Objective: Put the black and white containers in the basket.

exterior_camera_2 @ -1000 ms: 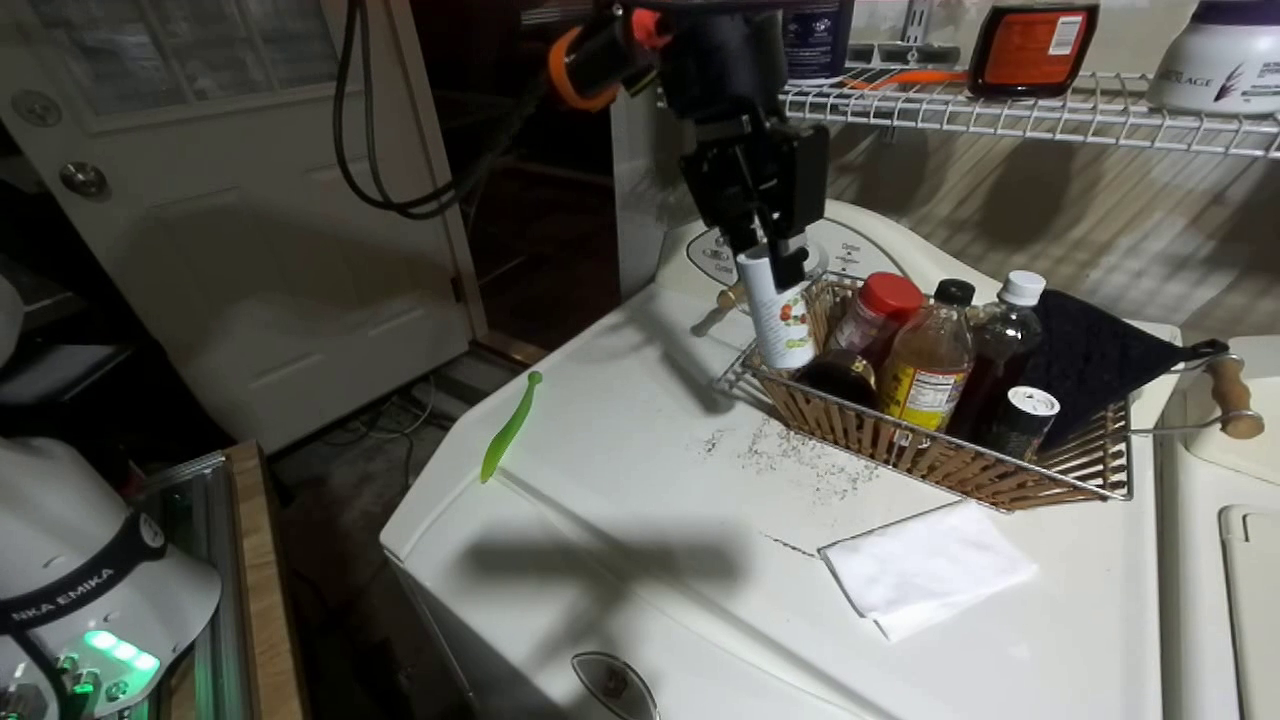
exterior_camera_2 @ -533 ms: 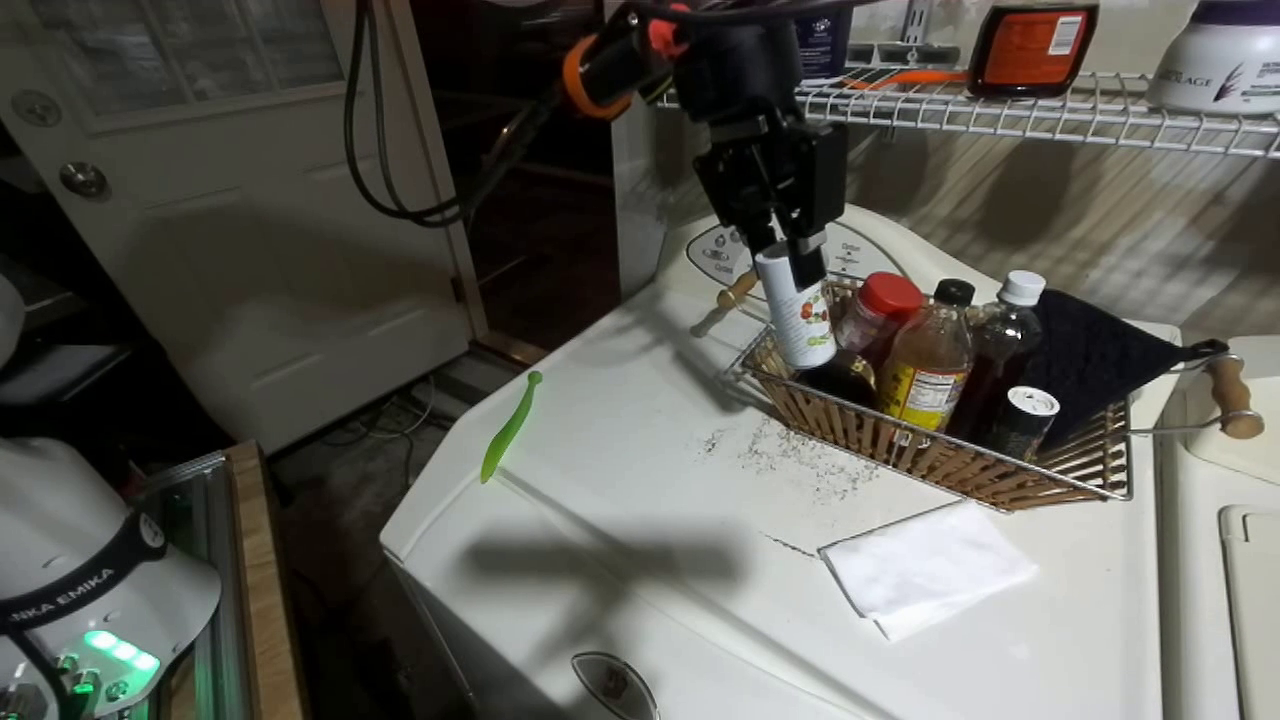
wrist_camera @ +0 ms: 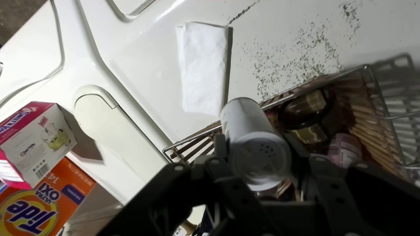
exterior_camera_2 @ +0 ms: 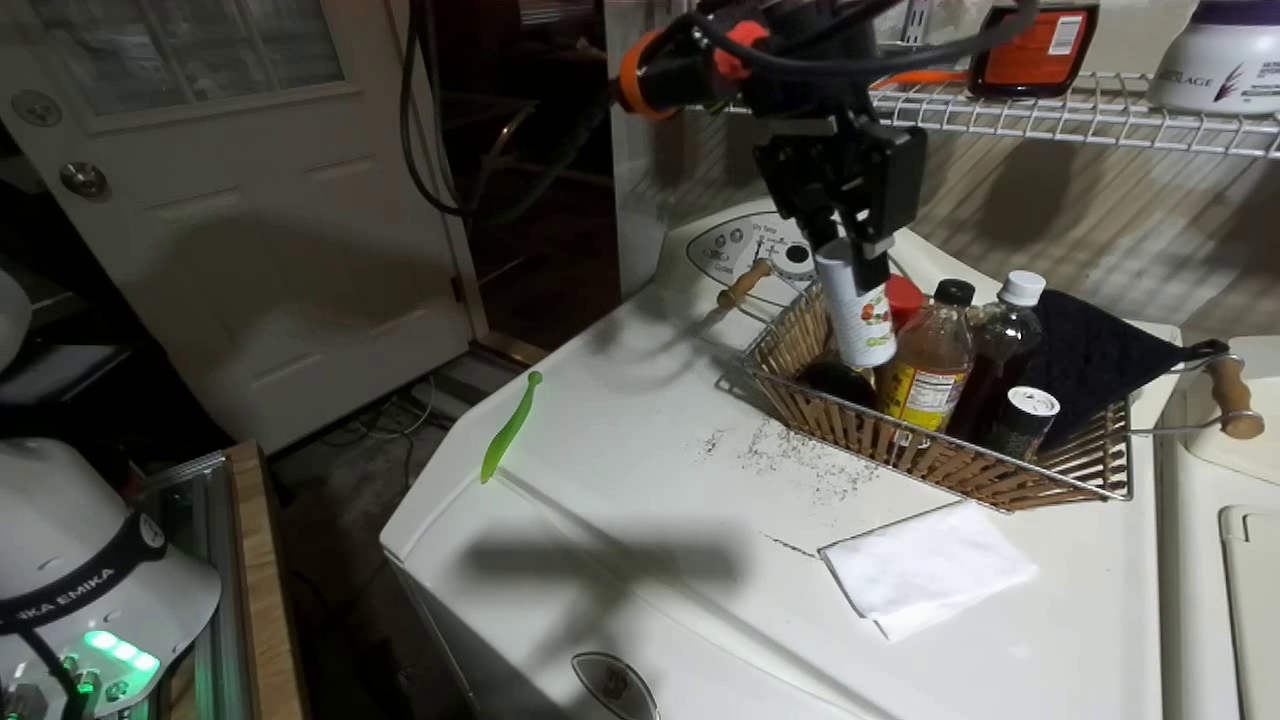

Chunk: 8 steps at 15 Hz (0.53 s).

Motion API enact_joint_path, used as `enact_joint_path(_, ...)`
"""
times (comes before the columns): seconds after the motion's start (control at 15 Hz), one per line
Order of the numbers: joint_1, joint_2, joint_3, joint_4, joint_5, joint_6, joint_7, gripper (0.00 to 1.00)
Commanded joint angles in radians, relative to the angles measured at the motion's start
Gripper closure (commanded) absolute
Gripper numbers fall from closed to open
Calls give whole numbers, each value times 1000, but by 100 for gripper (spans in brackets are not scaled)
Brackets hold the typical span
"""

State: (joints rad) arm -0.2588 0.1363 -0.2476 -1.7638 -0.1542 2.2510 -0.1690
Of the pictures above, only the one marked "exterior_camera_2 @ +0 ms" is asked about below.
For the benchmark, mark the orange box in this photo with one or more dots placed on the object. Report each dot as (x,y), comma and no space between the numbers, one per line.
(1045,50)

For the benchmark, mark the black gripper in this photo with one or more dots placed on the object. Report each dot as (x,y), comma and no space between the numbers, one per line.
(844,181)

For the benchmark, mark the yellow label amber bottle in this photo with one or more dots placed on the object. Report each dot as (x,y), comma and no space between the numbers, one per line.
(930,375)

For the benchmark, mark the white paper sheet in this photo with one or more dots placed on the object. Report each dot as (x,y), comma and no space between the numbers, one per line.
(925,567)

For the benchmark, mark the woven wicker basket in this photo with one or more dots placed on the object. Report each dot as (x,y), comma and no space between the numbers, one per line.
(933,463)

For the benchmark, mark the white washing machine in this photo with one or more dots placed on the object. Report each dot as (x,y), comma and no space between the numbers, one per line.
(642,455)

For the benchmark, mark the metal door knob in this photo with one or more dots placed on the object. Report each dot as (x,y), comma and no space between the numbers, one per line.
(84,178)

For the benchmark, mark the dark bottle with white cap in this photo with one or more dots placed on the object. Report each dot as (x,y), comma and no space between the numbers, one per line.
(1002,345)

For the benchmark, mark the black cloth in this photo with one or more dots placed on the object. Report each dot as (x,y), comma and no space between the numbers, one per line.
(1103,352)

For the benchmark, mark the red lid jar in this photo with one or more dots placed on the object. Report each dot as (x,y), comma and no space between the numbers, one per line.
(906,302)

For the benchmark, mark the white tub with purple lid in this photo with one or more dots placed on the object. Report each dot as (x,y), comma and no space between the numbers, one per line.
(1223,75)

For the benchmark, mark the green plastic strip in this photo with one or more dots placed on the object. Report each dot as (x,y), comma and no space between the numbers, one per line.
(505,435)

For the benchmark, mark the white neighbouring appliance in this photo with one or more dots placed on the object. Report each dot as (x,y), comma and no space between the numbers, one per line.
(1201,560)

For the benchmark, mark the white dome with black band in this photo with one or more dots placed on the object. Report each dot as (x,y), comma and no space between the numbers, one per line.
(67,534)

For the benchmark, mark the wooden board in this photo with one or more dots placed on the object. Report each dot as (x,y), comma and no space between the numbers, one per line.
(260,584)

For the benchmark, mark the white panel door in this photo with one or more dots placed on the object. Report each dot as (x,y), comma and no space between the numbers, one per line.
(304,265)

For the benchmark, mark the white container bottle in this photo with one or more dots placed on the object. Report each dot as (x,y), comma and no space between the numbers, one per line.
(860,324)

